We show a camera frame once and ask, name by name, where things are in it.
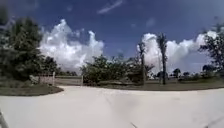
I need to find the large dark green tree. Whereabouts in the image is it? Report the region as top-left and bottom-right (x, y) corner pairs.
(0, 16), (62, 83)

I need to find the grass patch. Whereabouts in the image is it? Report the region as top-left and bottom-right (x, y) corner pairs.
(0, 79), (65, 98)

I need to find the distant row of trees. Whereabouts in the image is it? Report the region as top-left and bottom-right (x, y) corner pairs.
(154, 64), (224, 81)

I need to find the leafy tree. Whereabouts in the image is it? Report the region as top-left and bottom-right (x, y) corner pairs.
(198, 24), (224, 76)

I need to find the grass strip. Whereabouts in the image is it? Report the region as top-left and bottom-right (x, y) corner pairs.
(54, 76), (224, 92)

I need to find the thin palm tree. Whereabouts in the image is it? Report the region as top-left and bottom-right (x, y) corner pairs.
(136, 39), (149, 86)
(156, 32), (169, 86)

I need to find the broad green bush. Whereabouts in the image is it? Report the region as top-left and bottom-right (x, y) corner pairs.
(80, 54), (155, 86)

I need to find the pale concrete path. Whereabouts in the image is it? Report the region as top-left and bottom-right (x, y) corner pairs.
(0, 84), (224, 128)

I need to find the wooden fence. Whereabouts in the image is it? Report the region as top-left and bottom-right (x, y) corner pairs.
(37, 71), (85, 87)

